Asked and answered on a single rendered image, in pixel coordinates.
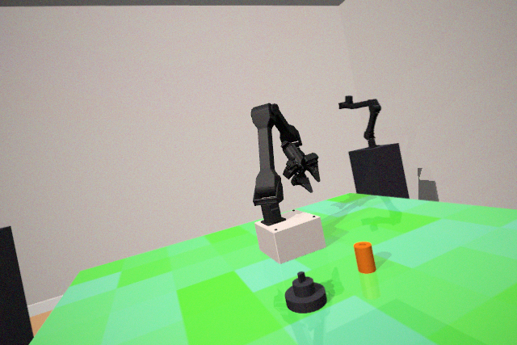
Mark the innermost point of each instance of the orange knob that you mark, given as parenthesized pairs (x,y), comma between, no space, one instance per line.
(364,257)

